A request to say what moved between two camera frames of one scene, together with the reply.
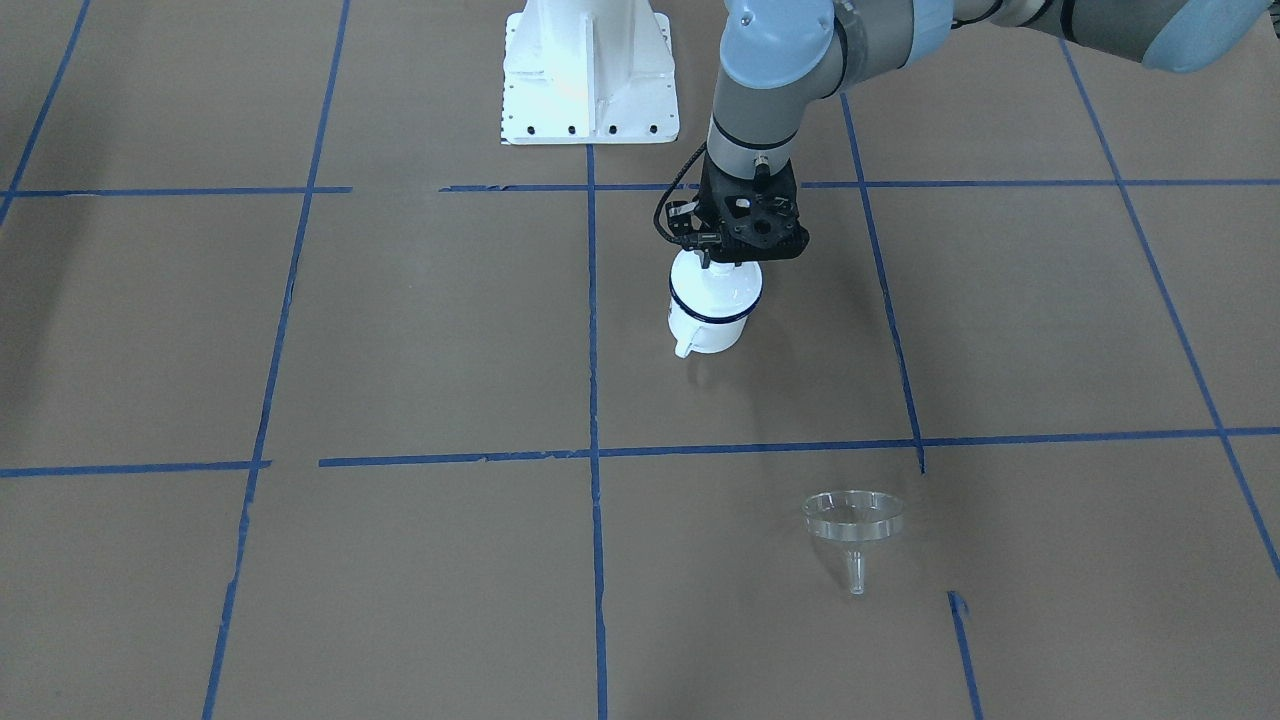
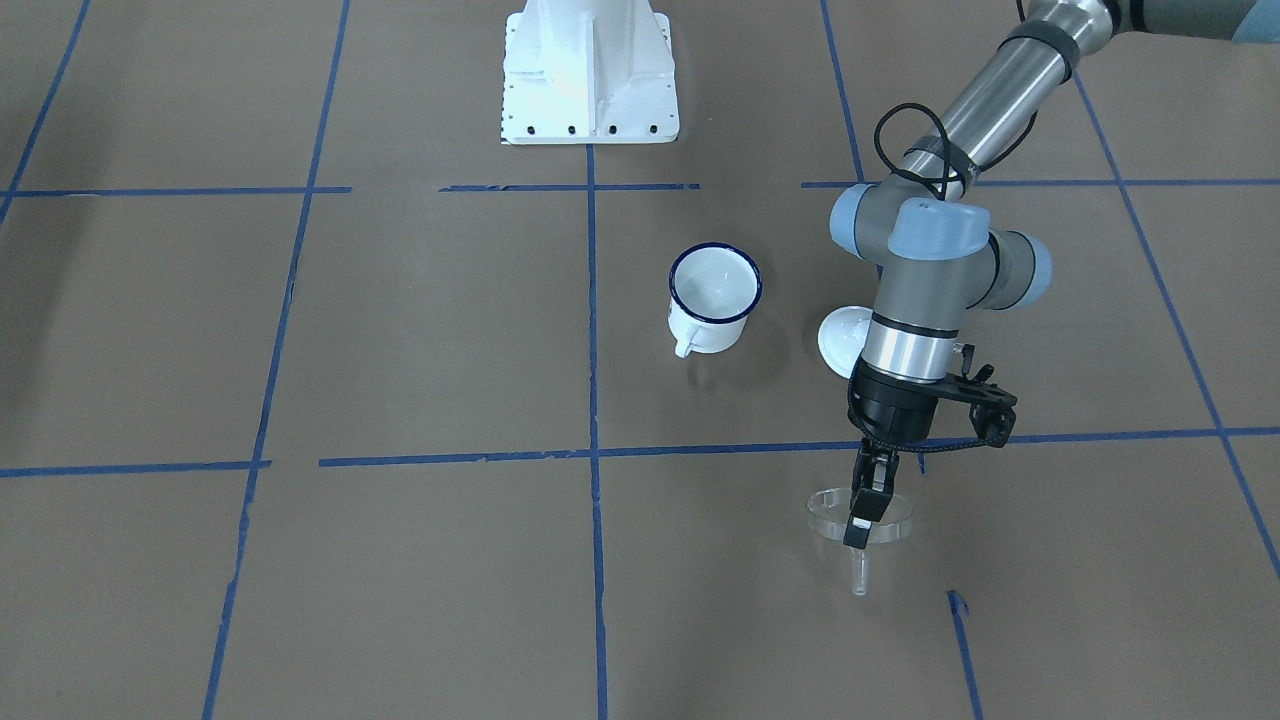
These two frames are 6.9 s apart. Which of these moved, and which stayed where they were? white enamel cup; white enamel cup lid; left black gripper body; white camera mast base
Moved: white enamel cup lid; left black gripper body
Stayed: white enamel cup; white camera mast base
